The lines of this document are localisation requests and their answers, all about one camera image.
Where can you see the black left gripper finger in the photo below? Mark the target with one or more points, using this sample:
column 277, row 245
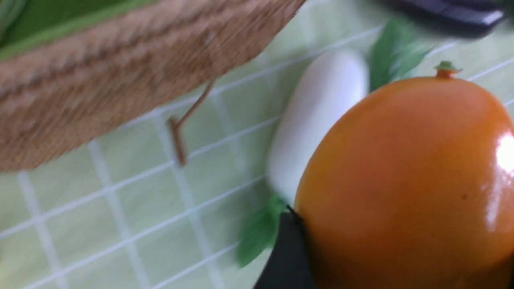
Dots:
column 288, row 266

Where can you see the orange toy mango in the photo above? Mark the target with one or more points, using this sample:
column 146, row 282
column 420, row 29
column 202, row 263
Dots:
column 413, row 189

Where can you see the white toy radish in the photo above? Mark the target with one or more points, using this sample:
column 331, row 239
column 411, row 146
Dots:
column 331, row 85

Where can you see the purple toy eggplant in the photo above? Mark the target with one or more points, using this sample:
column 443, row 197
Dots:
column 468, row 19

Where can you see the green checkered tablecloth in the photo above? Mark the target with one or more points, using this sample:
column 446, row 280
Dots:
column 178, row 198

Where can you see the woven wicker basket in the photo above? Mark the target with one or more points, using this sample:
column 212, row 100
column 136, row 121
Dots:
column 73, row 70

